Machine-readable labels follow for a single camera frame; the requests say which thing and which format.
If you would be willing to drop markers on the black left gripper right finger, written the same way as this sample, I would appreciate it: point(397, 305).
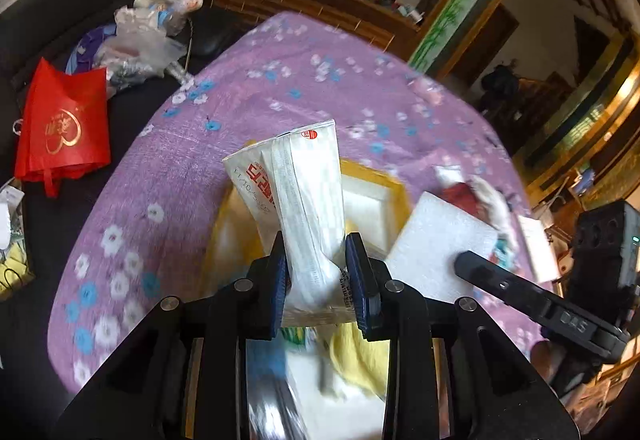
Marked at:
point(367, 279)

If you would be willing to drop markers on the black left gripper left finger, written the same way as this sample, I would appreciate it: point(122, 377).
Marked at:
point(270, 279)

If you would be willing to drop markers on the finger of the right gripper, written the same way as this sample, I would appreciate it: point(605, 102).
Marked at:
point(562, 322)

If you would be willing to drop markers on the yellow fluffy cloth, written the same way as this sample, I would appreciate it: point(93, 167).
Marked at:
point(360, 363)

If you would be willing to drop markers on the white red-lettered packet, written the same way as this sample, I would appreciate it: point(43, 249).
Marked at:
point(292, 185)

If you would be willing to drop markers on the white cloth towel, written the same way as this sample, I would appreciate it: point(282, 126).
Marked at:
point(497, 210)

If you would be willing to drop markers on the red foil package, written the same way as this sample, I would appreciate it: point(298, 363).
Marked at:
point(461, 196)

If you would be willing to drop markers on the green white snack packet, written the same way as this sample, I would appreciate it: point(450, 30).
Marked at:
point(298, 338)

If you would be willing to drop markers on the teal cartoon tissue pack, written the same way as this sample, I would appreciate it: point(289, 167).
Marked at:
point(503, 256)

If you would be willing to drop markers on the white notebook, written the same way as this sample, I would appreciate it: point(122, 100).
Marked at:
point(541, 256)

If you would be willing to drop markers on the white foam sheet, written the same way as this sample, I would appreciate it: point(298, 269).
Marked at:
point(424, 252)

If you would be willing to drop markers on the yellow cardboard box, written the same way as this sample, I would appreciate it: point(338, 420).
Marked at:
point(377, 206)

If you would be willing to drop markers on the purple floral tablecloth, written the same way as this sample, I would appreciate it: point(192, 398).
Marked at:
point(287, 73)

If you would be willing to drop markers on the clear bag yellow contents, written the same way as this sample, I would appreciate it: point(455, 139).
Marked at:
point(15, 272)

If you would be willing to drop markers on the red shopping bag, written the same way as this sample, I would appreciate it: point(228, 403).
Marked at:
point(64, 131)

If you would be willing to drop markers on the clear plastic bags pile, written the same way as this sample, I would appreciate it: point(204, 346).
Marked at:
point(141, 43)

